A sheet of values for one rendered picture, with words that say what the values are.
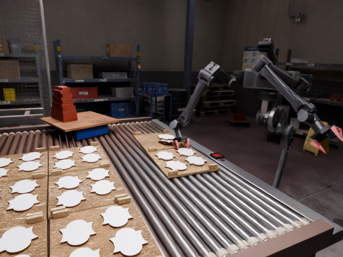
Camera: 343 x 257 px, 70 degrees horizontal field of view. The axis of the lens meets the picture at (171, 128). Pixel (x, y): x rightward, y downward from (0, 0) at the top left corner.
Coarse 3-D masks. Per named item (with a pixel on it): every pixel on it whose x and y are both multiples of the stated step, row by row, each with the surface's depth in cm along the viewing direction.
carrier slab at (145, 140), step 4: (136, 136) 210; (140, 136) 211; (144, 136) 211; (148, 136) 212; (152, 136) 212; (156, 136) 212; (136, 140) 203; (140, 140) 200; (144, 140) 201; (148, 140) 201; (152, 140) 201; (156, 140) 202; (140, 144) 192; (144, 144) 191; (148, 144) 191; (152, 144) 192; (156, 144) 192; (160, 144) 192; (180, 144) 194; (144, 148) 183; (160, 148) 184; (164, 148) 184; (168, 148) 184; (172, 148) 186
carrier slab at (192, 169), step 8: (152, 152) 175; (168, 152) 176; (176, 152) 176; (160, 160) 162; (176, 160) 163; (184, 160) 164; (208, 160) 165; (160, 168) 151; (192, 168) 152; (200, 168) 152; (208, 168) 152; (216, 168) 153; (168, 176) 141; (176, 176) 143
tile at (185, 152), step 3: (177, 150) 177; (180, 150) 177; (183, 150) 177; (186, 150) 177; (189, 150) 177; (180, 153) 172; (183, 153) 172; (186, 153) 172; (189, 153) 172; (192, 153) 172; (195, 153) 175; (186, 156) 169; (189, 156) 169
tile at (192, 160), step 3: (192, 156) 168; (186, 159) 162; (189, 159) 162; (192, 159) 163; (195, 159) 163; (198, 159) 163; (201, 159) 163; (189, 162) 158; (192, 162) 158; (195, 162) 158; (198, 162) 158; (201, 162) 158; (204, 162) 160; (195, 165) 155; (198, 165) 155; (201, 165) 155
